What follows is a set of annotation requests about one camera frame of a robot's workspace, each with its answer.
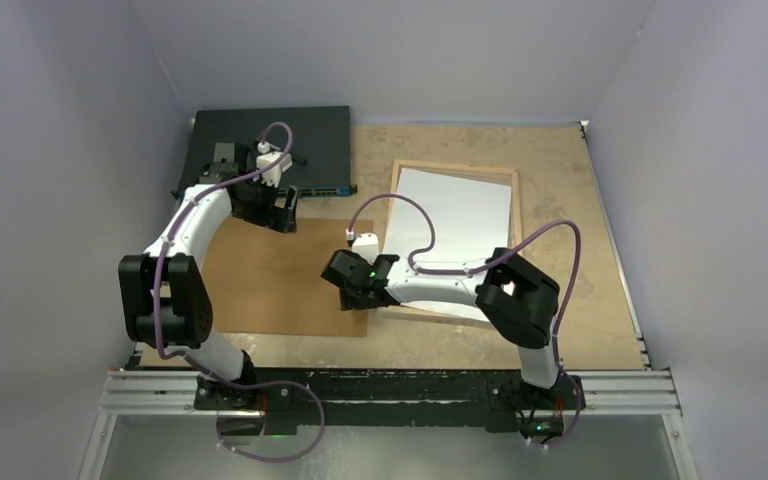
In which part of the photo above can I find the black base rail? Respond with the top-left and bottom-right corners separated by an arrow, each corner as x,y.
194,367 -> 586,436

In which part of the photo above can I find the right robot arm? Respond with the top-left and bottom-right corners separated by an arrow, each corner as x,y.
321,247 -> 563,407

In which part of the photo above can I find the purple cable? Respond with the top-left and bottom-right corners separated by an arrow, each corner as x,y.
345,193 -> 585,453
152,121 -> 327,465

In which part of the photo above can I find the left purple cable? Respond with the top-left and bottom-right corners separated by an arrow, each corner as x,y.
152,121 -> 327,465

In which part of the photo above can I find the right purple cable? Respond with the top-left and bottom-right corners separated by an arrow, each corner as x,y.
345,193 -> 585,453

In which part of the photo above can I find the printed photo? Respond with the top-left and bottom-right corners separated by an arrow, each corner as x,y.
379,166 -> 514,323

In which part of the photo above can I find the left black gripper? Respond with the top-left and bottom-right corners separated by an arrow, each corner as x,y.
234,173 -> 297,233

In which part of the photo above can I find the dark network switch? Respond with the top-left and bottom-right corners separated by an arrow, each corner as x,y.
172,106 -> 358,200

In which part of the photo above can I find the brown backing board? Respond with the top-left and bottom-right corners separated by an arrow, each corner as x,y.
201,218 -> 367,337

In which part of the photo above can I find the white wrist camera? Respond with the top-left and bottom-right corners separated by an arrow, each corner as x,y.
345,229 -> 381,264
255,142 -> 292,188

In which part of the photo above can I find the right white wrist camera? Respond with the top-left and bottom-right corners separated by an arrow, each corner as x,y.
345,229 -> 381,264

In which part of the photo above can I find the aluminium extrusion rail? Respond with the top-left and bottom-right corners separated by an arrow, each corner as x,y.
101,369 -> 681,415

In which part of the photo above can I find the wooden picture frame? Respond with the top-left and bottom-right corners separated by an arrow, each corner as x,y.
374,158 -> 524,326

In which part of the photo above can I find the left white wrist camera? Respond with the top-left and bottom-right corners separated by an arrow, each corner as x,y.
255,142 -> 292,188

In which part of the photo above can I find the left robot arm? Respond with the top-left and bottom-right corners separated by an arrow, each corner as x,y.
118,140 -> 298,409

